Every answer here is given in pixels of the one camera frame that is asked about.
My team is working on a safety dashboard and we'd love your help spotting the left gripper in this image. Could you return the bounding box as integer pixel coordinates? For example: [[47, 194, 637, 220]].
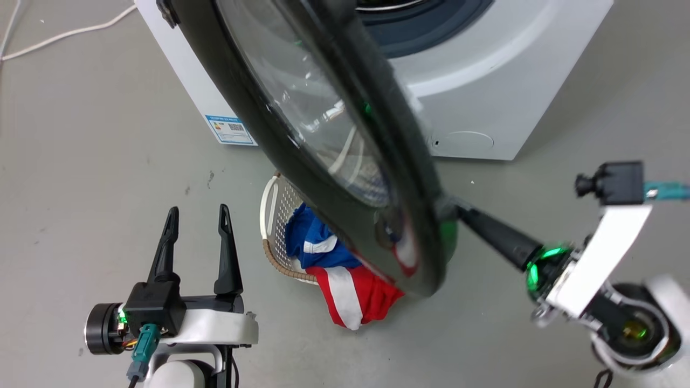
[[84, 204, 259, 356]]

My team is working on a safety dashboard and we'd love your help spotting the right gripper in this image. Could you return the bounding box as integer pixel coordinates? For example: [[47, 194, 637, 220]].
[[436, 196, 610, 331]]

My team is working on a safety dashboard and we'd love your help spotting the black round glass washer door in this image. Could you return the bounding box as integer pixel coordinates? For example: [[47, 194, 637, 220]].
[[156, 0, 460, 299]]

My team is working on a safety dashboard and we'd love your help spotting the white front-load washing machine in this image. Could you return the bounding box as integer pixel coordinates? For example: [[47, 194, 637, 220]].
[[134, 0, 615, 161]]

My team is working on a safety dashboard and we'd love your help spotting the dark grey drum door gasket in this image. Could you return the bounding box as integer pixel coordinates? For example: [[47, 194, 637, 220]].
[[356, 0, 494, 59]]

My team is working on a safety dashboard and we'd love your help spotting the white perforated laundry basket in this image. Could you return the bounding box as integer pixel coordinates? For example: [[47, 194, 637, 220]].
[[259, 172, 324, 286]]

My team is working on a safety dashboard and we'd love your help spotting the round white drain filter cover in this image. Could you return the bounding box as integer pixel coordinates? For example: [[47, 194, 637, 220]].
[[431, 131, 494, 152]]

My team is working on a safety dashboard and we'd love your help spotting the blue garment with white stripe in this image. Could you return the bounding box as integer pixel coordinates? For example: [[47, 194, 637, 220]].
[[284, 203, 363, 271]]

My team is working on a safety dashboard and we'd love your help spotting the blue white energy label sticker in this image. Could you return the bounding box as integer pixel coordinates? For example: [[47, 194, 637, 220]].
[[204, 114, 257, 147]]

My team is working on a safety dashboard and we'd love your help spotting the red garment with white stripe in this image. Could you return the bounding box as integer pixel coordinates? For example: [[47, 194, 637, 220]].
[[306, 257, 405, 331]]

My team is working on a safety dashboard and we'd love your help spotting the teal plug left camera cable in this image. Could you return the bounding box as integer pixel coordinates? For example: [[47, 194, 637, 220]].
[[126, 323, 162, 388]]

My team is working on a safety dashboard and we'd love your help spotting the teal plug camera cable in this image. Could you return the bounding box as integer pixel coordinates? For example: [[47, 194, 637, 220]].
[[644, 182, 690, 202], [126, 323, 162, 388]]

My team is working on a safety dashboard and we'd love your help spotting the teal plug right camera cable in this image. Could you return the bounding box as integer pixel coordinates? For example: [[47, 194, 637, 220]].
[[644, 182, 690, 202]]

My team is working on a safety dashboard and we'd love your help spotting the white cable on floor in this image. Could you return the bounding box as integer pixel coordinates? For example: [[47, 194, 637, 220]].
[[0, 0, 138, 62]]

